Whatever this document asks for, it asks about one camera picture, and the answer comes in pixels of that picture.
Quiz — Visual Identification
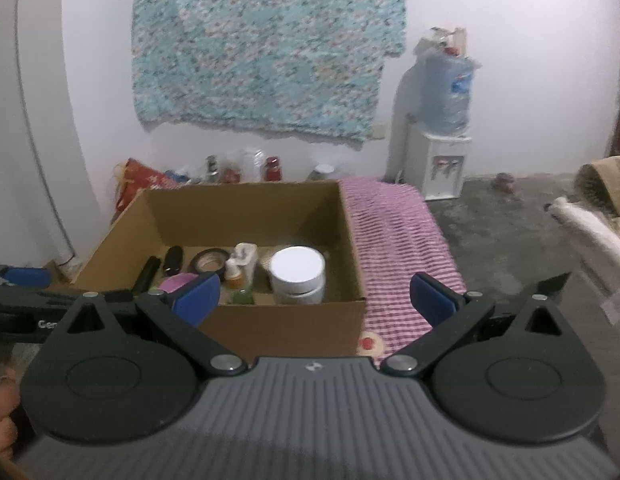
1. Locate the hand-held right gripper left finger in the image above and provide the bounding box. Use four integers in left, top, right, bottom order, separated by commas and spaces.
60, 271, 248, 377

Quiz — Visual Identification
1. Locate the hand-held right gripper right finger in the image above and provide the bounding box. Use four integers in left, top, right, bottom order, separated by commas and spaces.
377, 271, 563, 377

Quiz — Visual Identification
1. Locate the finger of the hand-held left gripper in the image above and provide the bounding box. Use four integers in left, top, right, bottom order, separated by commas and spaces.
0, 264, 53, 291
102, 287, 138, 306

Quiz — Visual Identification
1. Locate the purple plastic lid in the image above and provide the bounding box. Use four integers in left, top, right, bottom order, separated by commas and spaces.
157, 274, 196, 293

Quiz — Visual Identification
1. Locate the black tape roll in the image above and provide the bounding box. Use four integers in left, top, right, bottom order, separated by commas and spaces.
187, 247, 231, 281

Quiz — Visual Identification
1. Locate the long black lipstick tube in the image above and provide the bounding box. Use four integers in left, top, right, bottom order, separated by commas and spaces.
131, 256, 161, 293

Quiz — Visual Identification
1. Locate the green dropper bottle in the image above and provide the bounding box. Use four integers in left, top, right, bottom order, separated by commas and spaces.
224, 255, 256, 306

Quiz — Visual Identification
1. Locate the short black cylinder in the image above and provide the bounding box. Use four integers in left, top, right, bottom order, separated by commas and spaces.
162, 245, 185, 277

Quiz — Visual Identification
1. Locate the white charger plug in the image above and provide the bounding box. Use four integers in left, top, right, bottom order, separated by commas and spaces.
233, 242, 258, 281

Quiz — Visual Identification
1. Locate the brown cardboard box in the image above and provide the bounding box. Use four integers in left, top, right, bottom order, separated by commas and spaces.
70, 178, 368, 358

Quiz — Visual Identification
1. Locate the white plastic bottle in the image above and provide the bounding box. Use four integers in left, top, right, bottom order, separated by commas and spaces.
269, 245, 327, 305

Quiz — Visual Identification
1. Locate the person's left hand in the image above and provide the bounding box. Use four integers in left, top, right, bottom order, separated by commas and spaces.
0, 364, 22, 467

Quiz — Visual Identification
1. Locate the purple checkered tablecloth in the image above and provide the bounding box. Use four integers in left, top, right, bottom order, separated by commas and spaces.
337, 177, 468, 358

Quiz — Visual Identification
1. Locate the red bag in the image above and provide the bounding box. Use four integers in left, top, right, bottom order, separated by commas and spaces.
112, 158, 183, 221

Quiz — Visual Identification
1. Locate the white water dispenser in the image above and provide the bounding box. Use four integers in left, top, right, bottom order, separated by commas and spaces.
405, 122, 473, 201

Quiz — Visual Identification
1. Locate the clear plastic bottle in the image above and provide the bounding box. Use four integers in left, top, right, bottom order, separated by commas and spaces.
240, 147, 266, 183

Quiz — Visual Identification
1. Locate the white fleece covered chair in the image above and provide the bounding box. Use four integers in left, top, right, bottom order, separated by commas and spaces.
547, 197, 620, 301

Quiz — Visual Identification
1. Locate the blue water jug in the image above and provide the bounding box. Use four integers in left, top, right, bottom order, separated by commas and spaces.
420, 52, 478, 137

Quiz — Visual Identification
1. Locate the beige jacket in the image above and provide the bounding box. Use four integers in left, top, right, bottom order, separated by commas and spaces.
575, 155, 620, 241

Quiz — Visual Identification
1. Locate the teal floral cloth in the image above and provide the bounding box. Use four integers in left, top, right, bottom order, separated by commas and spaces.
131, 0, 407, 151

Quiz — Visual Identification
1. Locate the crumpled plastic bag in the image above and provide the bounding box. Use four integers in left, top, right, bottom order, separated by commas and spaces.
415, 25, 466, 58

